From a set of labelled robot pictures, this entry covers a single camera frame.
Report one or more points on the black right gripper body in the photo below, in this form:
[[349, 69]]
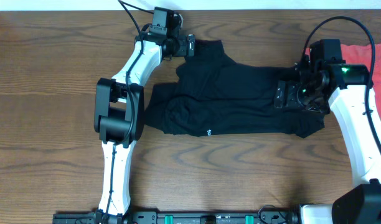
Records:
[[299, 96]]

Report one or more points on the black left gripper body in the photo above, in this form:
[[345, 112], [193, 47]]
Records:
[[190, 45]]

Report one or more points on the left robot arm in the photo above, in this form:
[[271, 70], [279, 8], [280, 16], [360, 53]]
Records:
[[119, 116]]

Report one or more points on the black t-shirt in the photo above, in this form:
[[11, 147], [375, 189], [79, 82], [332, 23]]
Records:
[[215, 95]]

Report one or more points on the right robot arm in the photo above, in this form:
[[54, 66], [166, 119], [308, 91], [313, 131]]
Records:
[[362, 204]]

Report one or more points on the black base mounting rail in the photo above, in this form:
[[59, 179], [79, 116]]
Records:
[[149, 217]]

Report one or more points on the red t-shirt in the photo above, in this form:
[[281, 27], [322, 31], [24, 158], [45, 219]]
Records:
[[374, 81]]

